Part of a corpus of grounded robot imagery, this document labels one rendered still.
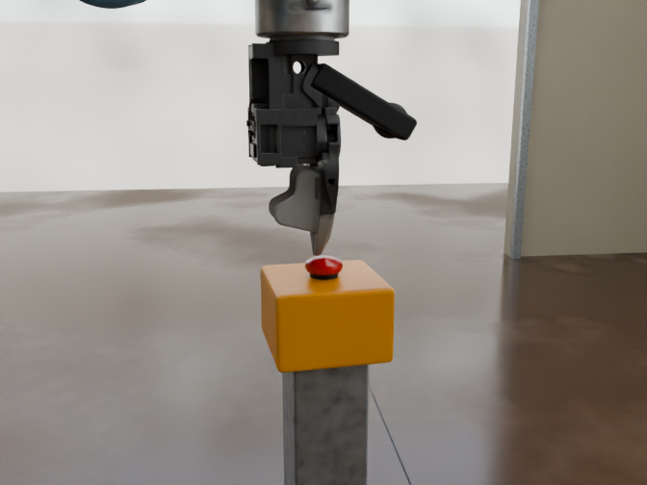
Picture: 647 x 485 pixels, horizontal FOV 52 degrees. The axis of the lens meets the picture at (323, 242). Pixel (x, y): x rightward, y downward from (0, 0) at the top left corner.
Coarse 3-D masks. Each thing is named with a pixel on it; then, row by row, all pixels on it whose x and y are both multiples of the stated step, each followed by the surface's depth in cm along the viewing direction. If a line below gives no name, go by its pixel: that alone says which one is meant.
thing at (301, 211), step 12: (300, 180) 65; (312, 180) 65; (300, 192) 65; (312, 192) 66; (288, 204) 65; (300, 204) 66; (312, 204) 66; (276, 216) 65; (288, 216) 66; (300, 216) 66; (312, 216) 66; (324, 216) 65; (300, 228) 66; (312, 228) 67; (324, 228) 66; (324, 240) 67
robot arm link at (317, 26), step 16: (256, 0) 62; (272, 0) 60; (288, 0) 59; (304, 0) 59; (320, 0) 60; (336, 0) 60; (256, 16) 62; (272, 16) 60; (288, 16) 59; (304, 16) 59; (320, 16) 60; (336, 16) 61; (256, 32) 62; (272, 32) 60; (288, 32) 60; (304, 32) 60; (320, 32) 60; (336, 32) 61
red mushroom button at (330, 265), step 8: (320, 256) 70; (328, 256) 70; (312, 264) 68; (320, 264) 68; (328, 264) 68; (336, 264) 68; (312, 272) 68; (320, 272) 68; (328, 272) 68; (336, 272) 69
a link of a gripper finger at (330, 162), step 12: (336, 144) 63; (324, 156) 63; (336, 156) 63; (324, 168) 63; (336, 168) 63; (324, 180) 64; (336, 180) 63; (324, 192) 65; (336, 192) 64; (324, 204) 65; (336, 204) 65
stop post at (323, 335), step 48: (288, 288) 66; (336, 288) 66; (384, 288) 66; (288, 336) 64; (336, 336) 65; (384, 336) 66; (288, 384) 72; (336, 384) 69; (288, 432) 73; (336, 432) 70; (288, 480) 75; (336, 480) 71
